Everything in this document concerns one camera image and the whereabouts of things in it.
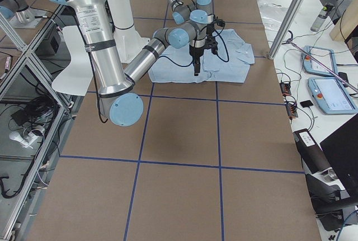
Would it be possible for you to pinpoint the light blue button shirt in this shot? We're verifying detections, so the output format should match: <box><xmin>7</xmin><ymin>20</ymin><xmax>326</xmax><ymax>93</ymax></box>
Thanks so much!
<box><xmin>148</xmin><ymin>29</ymin><xmax>255</xmax><ymax>83</ymax></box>

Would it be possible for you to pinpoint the clear water bottle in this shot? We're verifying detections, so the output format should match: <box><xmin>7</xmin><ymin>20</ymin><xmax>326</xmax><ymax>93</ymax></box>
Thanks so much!
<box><xmin>310</xmin><ymin>2</ymin><xmax>335</xmax><ymax>32</ymax></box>

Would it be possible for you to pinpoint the far blue teach pendant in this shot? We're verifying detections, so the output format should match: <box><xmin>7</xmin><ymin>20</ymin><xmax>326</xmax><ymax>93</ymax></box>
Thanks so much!
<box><xmin>302</xmin><ymin>45</ymin><xmax>342</xmax><ymax>75</ymax></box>

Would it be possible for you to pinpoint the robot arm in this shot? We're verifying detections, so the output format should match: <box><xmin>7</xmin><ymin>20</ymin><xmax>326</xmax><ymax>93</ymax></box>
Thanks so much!
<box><xmin>167</xmin><ymin>0</ymin><xmax>214</xmax><ymax>25</ymax></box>
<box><xmin>50</xmin><ymin>0</ymin><xmax>216</xmax><ymax>126</ymax></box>

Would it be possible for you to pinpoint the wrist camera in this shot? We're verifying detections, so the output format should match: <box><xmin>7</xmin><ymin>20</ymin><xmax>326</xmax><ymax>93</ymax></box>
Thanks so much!
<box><xmin>216</xmin><ymin>20</ymin><xmax>225</xmax><ymax>27</ymax></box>
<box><xmin>205</xmin><ymin>35</ymin><xmax>218</xmax><ymax>55</ymax></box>

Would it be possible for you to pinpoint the blue teach pendant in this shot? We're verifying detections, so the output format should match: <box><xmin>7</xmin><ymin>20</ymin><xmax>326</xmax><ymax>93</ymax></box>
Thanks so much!
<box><xmin>307</xmin><ymin>77</ymin><xmax>357</xmax><ymax>115</ymax></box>
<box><xmin>302</xmin><ymin>45</ymin><xmax>342</xmax><ymax>75</ymax></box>

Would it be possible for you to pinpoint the near blue teach pendant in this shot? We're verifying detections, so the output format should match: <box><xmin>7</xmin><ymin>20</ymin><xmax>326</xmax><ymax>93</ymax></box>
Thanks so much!
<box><xmin>307</xmin><ymin>77</ymin><xmax>357</xmax><ymax>115</ymax></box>

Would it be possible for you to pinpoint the white plastic chair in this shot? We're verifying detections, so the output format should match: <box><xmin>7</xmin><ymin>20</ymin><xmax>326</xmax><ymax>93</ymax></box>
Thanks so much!
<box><xmin>51</xmin><ymin>25</ymin><xmax>93</xmax><ymax>96</ymax></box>

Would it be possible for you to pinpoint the black monitor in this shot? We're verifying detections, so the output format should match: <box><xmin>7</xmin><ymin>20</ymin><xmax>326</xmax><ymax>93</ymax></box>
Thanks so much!
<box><xmin>320</xmin><ymin>115</ymin><xmax>357</xmax><ymax>196</ymax></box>

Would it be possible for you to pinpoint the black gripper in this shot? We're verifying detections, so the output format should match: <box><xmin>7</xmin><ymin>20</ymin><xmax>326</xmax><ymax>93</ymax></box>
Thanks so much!
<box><xmin>189</xmin><ymin>45</ymin><xmax>205</xmax><ymax>76</ymax></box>

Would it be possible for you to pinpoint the white power strip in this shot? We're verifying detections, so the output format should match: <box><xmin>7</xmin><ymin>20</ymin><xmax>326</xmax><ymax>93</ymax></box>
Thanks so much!
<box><xmin>9</xmin><ymin>129</ymin><xmax>44</xmax><ymax>149</ymax></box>

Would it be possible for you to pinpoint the black cylindrical device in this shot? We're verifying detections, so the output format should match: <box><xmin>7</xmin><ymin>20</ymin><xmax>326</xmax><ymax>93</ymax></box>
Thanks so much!
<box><xmin>293</xmin><ymin>129</ymin><xmax>331</xmax><ymax>173</ymax></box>

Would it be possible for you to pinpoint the clear plastic bag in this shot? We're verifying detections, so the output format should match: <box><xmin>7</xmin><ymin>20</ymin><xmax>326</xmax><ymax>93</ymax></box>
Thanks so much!
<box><xmin>259</xmin><ymin>3</ymin><xmax>287</xmax><ymax>31</ymax></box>

